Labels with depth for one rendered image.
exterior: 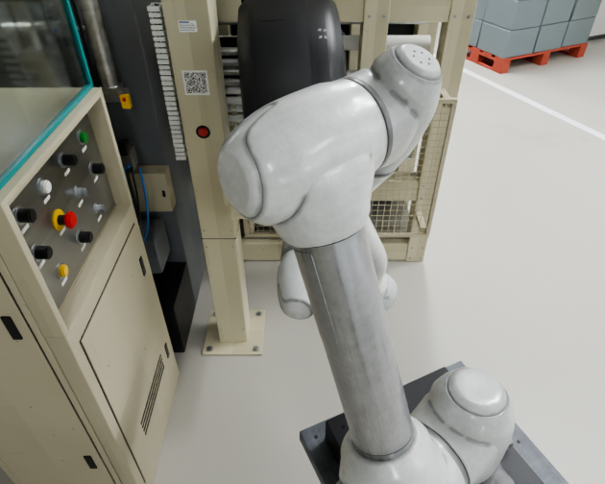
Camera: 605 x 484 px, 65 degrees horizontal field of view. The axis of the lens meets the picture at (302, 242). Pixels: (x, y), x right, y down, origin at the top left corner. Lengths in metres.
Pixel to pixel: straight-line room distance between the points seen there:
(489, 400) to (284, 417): 1.23
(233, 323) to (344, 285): 1.57
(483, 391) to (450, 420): 0.08
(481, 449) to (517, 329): 1.61
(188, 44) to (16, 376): 0.99
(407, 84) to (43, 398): 1.18
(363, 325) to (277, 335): 1.64
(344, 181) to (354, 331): 0.21
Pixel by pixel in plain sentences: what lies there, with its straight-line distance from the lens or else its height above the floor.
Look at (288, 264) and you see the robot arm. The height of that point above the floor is 1.01.
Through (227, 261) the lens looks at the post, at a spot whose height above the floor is 0.50.
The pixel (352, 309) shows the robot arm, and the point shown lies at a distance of 0.64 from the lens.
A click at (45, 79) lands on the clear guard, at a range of 1.24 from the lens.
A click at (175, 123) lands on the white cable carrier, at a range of 1.62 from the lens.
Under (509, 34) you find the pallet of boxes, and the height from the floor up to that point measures 0.39.
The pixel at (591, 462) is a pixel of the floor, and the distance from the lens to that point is 2.22.
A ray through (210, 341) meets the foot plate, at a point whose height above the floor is 0.01.
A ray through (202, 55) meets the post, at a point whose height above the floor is 1.30.
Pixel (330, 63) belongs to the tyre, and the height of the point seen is 1.32.
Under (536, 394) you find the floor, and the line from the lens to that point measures 2.31.
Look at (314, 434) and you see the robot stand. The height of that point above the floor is 0.65.
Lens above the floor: 1.75
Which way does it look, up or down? 39 degrees down
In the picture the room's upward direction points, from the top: straight up
